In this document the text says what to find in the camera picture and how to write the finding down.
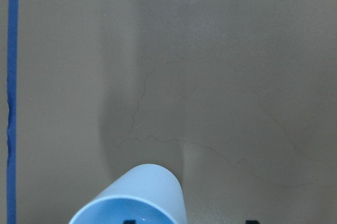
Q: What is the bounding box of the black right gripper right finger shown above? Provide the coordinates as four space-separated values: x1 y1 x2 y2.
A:
245 220 260 224

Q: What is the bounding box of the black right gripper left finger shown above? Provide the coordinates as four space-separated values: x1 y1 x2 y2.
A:
123 220 136 224

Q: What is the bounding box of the light blue cup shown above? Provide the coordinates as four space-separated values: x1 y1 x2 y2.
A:
70 164 188 223

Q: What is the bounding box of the brown paper table mat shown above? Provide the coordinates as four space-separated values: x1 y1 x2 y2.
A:
15 0 336 223

